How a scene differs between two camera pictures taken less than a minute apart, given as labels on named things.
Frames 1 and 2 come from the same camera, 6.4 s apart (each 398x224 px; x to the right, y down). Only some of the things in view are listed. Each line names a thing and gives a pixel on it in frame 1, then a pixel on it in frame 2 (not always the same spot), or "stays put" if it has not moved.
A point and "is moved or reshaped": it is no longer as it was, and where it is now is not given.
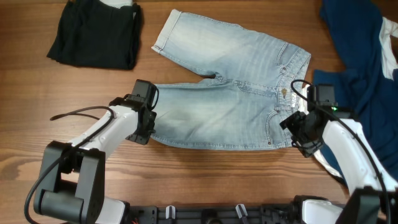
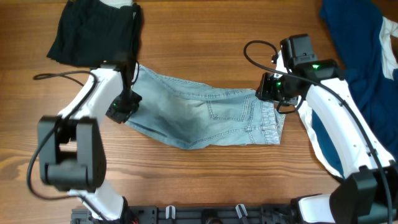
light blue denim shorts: x=258 y=82 is moved or reshaped
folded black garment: x=94 y=33 stays put
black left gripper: x=144 y=137 to x=120 y=116
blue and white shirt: x=367 y=88 stays put
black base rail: x=279 y=213 stays put
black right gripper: x=291 y=122 to x=264 y=90
